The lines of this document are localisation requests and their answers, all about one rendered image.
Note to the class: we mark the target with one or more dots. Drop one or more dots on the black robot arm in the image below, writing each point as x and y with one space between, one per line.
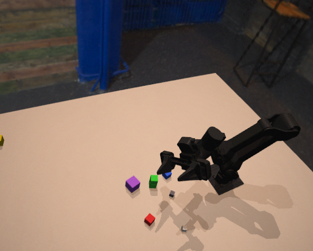
230 154

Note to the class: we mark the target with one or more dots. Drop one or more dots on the blue block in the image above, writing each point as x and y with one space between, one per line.
167 175

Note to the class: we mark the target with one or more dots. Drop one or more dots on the purple block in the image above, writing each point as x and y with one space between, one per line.
132 184

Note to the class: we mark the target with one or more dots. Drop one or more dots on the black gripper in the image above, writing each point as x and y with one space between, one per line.
195 169

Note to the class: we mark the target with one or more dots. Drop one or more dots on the red block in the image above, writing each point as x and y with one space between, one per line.
149 219

